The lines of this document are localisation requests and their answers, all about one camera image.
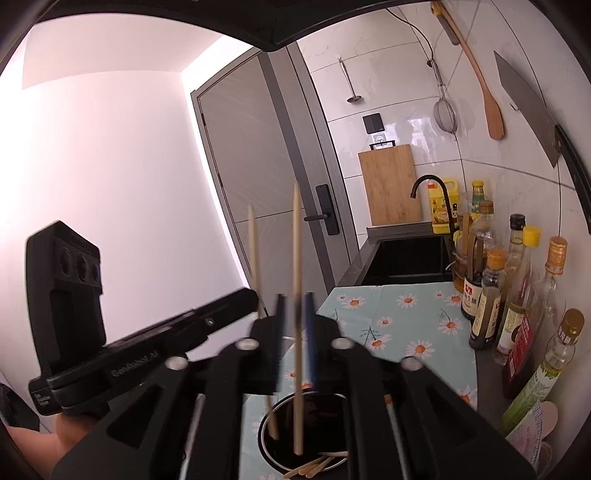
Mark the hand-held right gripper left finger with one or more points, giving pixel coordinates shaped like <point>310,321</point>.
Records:
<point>280,341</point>

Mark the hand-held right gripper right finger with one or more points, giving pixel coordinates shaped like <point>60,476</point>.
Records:
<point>310,341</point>

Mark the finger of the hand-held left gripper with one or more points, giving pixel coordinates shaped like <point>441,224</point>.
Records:
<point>231,307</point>

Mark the slim wooden chopstick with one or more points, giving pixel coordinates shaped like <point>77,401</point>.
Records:
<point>255,249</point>

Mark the black cylindrical utensil holder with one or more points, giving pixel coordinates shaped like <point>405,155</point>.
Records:
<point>323,415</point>

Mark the pile of wooden chopsticks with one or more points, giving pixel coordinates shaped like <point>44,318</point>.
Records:
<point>307,467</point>

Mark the person's left hand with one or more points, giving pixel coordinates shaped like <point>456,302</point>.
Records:
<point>51,443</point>

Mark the daisy print tablecloth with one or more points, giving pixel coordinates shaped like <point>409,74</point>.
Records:
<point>415,323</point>

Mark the black sink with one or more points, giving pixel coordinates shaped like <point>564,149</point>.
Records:
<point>401,258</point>

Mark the grey door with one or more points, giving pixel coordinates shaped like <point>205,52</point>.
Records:
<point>258,161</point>

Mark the red label soy sauce bottle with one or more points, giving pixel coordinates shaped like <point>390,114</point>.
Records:
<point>471,297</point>

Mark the wooden cutting board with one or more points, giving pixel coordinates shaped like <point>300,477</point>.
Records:
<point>390,184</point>

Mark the orange-capped sauce bottle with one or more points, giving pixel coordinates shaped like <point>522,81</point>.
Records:
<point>489,318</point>

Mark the yellow oil jug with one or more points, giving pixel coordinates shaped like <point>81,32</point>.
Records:
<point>436,207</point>

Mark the black faucet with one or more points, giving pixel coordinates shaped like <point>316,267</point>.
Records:
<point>445,194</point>

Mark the yellow-capped tall sauce bottle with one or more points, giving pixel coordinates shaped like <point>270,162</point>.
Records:
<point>512,323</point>

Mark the gold-capped red label bottle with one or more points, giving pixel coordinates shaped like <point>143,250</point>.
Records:
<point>521,350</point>

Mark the brown-capped glass bottle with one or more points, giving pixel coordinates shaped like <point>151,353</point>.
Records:
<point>487,217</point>

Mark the yellow-capped glass bottle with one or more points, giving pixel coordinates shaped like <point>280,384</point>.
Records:
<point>479,189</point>

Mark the gold-capped green label bottle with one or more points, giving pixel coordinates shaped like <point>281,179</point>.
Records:
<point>540,383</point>

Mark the black-capped glass bottle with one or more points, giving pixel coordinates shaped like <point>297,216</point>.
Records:
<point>516,230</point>

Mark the pink white plastic bag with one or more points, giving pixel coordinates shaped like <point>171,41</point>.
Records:
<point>531,434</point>

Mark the hanging metal ladle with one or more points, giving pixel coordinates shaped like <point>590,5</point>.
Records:
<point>354,98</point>

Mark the metal mesh strainer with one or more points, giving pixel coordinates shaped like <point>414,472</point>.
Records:
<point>445,115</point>

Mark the wooden spatula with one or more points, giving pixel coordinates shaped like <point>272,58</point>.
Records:
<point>491,110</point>

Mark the kitchen cleaver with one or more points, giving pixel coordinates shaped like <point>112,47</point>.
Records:
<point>526,101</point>

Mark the black wall switch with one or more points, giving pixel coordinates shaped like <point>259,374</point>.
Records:
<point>372,122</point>

